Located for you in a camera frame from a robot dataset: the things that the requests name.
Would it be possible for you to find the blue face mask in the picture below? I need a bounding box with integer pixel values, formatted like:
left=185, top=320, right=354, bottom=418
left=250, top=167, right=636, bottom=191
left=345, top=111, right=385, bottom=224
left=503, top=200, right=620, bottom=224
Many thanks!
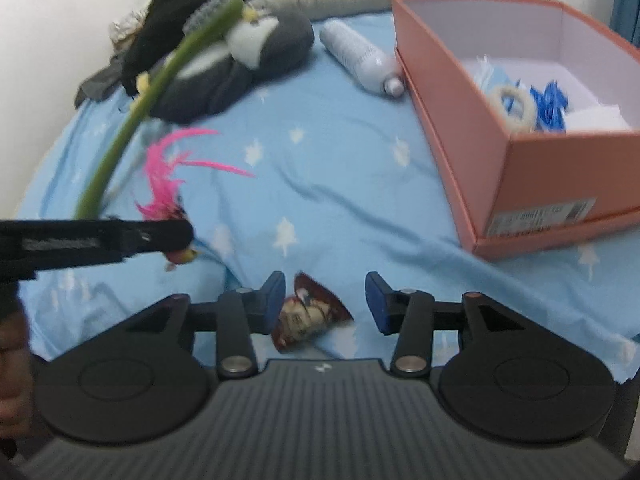
left=472, top=55, right=521, bottom=96

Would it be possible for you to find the black clothing pile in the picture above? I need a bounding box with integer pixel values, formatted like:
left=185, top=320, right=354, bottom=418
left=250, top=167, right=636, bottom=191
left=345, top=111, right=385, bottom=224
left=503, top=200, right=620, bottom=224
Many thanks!
left=120, top=0, right=326, bottom=96

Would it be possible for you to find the white fluffy scrunchie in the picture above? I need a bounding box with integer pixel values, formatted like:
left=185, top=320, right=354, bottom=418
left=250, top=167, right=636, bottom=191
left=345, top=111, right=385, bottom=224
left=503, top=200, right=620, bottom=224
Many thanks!
left=487, top=86, right=538, bottom=133

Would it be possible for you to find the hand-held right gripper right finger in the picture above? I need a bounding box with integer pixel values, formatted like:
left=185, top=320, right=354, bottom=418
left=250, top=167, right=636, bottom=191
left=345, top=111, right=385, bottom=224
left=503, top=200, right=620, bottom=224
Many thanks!
left=365, top=271, right=521, bottom=376

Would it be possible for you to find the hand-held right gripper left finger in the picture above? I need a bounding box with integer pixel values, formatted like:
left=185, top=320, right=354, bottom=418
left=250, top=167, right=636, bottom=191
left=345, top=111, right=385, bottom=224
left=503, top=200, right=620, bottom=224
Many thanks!
left=125, top=271, right=287, bottom=380

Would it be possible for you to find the red snack packet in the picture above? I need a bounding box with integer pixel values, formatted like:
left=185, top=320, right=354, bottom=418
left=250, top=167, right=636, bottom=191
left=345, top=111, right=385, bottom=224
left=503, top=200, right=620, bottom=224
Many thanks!
left=272, top=272, right=355, bottom=350

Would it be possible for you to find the green long-handled brush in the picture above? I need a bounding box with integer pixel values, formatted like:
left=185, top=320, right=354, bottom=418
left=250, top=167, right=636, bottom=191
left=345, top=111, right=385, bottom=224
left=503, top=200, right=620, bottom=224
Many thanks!
left=75, top=0, right=245, bottom=221

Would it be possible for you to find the blue tree-print bed sheet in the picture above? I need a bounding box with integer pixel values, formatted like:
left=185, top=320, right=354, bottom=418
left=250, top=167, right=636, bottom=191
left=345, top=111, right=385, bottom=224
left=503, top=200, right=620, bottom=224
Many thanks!
left=20, top=10, right=640, bottom=386

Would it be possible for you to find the pink feather cat toy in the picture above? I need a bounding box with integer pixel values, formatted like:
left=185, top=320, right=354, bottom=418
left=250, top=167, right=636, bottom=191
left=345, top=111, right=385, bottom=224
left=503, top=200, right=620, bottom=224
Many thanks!
left=134, top=127, right=256, bottom=271

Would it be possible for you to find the white crumpled cloth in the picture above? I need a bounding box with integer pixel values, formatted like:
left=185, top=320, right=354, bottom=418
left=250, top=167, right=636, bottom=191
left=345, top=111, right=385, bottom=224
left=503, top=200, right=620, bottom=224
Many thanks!
left=110, top=10, right=146, bottom=43

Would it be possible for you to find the blue curtain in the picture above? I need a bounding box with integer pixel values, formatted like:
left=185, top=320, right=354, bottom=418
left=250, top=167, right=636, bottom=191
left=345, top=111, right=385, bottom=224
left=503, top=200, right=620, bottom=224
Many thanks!
left=615, top=0, right=640, bottom=46

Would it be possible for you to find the person's left hand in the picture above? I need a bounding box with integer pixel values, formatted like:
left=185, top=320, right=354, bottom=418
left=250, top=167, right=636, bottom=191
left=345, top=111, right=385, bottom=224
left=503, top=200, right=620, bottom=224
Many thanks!
left=0, top=305, right=36, bottom=443

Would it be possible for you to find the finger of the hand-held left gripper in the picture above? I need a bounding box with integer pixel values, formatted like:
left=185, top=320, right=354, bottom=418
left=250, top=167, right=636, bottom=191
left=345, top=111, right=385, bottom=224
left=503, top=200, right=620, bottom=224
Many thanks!
left=102, top=217, right=196, bottom=262

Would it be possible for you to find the dark grey fleece blanket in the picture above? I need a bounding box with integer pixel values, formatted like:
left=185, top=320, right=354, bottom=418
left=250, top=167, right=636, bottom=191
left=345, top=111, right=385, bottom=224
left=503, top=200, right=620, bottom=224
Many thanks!
left=75, top=52, right=131, bottom=108

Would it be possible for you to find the blue red tissue packet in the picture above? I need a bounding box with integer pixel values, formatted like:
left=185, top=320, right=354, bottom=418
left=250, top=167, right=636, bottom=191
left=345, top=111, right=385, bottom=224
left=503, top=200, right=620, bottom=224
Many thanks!
left=505, top=80, right=571, bottom=133

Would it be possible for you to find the pink cardboard box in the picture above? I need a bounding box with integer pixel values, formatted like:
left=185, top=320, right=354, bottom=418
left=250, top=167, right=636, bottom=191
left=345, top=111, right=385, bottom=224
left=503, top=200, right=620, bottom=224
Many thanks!
left=390, top=0, right=640, bottom=261

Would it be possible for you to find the grey penguin plush toy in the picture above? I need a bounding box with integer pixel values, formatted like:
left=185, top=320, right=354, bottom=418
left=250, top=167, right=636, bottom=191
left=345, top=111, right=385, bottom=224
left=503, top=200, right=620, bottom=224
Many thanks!
left=135, top=2, right=316, bottom=123

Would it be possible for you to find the white spray bottle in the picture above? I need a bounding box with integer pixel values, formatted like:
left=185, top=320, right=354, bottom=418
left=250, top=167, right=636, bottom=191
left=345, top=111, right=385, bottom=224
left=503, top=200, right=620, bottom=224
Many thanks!
left=320, top=19, right=406, bottom=97

